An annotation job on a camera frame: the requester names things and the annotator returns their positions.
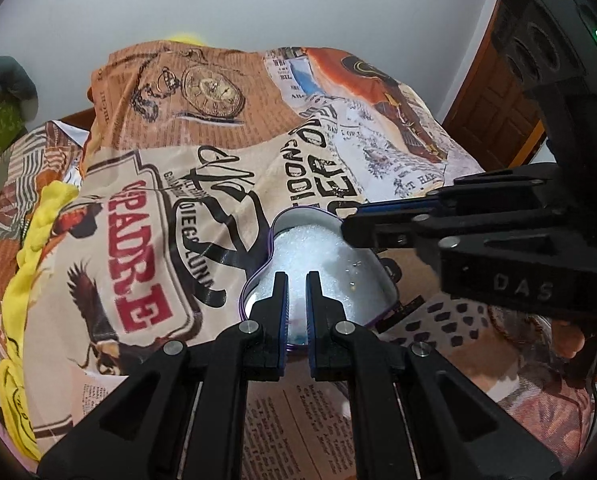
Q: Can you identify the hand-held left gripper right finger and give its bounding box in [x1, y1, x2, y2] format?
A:
[305, 271, 562, 480]

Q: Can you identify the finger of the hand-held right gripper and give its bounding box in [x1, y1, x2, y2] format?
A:
[352, 161, 562, 219]
[340, 209, 595, 318]

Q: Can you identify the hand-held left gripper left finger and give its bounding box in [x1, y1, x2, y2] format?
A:
[37, 272, 290, 480]

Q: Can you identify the heart-shaped purple tin box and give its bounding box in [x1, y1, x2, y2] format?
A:
[238, 206, 400, 349]

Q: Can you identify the person's right hand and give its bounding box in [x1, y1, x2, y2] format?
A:
[549, 318, 597, 362]

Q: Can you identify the wooden door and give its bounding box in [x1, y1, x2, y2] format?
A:
[442, 0, 550, 172]

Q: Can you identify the printed blanket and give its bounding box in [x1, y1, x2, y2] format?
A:
[0, 42, 597, 480]

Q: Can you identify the yellow cloth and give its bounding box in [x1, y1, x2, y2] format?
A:
[0, 182, 82, 462]
[165, 33, 212, 47]

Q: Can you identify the grey cushion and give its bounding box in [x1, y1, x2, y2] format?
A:
[0, 56, 40, 122]

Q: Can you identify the black cable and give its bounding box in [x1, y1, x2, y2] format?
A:
[582, 327, 597, 442]

